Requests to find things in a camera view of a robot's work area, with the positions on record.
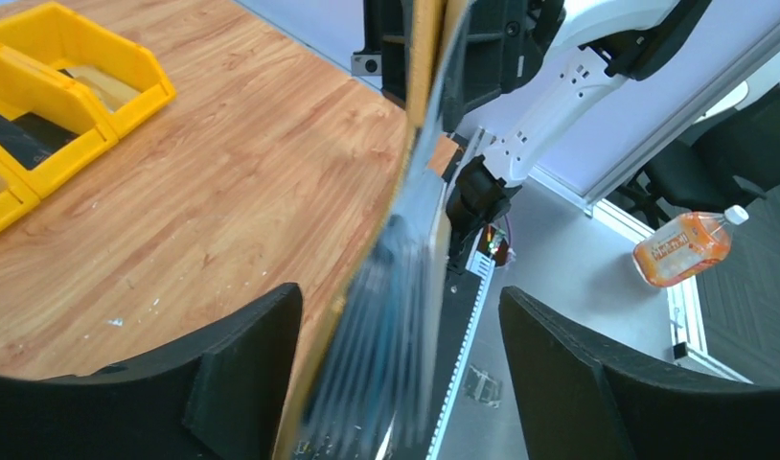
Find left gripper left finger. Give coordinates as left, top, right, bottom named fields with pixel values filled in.
left=0, top=283, right=303, bottom=459

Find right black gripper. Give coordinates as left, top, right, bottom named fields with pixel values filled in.
left=351, top=0, right=567, bottom=132

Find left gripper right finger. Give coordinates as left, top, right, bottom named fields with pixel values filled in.
left=498, top=287, right=780, bottom=459

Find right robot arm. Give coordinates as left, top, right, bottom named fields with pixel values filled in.
left=352, top=1, right=708, bottom=242

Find black cards in bin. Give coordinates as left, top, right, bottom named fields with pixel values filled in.
left=0, top=112, right=79, bottom=171

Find tan cards in bin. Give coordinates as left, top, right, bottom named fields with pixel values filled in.
left=60, top=65, right=140, bottom=113

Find orange drink bottle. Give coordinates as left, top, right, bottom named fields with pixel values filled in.
left=631, top=205, right=749, bottom=288

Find black office chair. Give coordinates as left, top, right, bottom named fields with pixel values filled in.
left=616, top=83, right=780, bottom=229

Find left yellow bin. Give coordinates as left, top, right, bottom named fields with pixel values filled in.
left=0, top=147, right=40, bottom=233

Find yellow bin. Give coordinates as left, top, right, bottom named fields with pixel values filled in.
left=0, top=147, right=40, bottom=233
left=0, top=2, right=176, bottom=138
left=0, top=43, right=119, bottom=198

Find middle yellow bin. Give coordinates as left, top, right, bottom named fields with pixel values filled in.
left=0, top=43, right=119, bottom=198

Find right yellow bin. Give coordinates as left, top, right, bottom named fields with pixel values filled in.
left=0, top=2, right=176, bottom=138

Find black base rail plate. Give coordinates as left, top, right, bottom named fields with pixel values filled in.
left=387, top=250, right=493, bottom=459

